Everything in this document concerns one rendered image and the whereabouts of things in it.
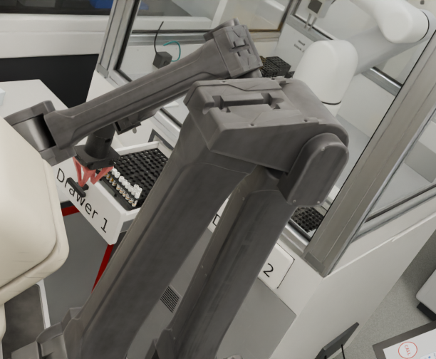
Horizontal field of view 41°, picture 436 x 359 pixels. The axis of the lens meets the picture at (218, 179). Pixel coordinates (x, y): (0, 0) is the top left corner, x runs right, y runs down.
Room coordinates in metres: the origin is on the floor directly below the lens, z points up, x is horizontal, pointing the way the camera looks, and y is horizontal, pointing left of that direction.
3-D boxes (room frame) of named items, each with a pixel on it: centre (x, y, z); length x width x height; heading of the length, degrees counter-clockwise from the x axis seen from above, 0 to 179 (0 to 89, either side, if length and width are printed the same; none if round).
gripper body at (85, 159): (1.13, 0.29, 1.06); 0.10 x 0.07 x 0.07; 147
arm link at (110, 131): (1.14, 0.29, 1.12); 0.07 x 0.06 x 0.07; 162
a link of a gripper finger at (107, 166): (1.13, 0.29, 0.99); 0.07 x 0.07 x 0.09; 57
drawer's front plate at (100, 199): (1.18, 0.30, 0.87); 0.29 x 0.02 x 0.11; 58
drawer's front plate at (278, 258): (1.29, -0.14, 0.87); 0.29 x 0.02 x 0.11; 58
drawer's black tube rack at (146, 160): (1.35, 0.19, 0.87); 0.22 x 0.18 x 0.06; 148
